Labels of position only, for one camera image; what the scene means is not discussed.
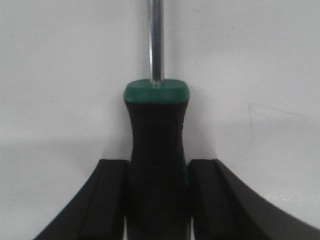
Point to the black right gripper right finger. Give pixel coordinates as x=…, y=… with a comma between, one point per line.
x=224, y=208

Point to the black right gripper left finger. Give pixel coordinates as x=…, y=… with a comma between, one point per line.
x=97, y=211

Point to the green black handle screwdriver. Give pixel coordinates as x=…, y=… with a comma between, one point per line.
x=157, y=178

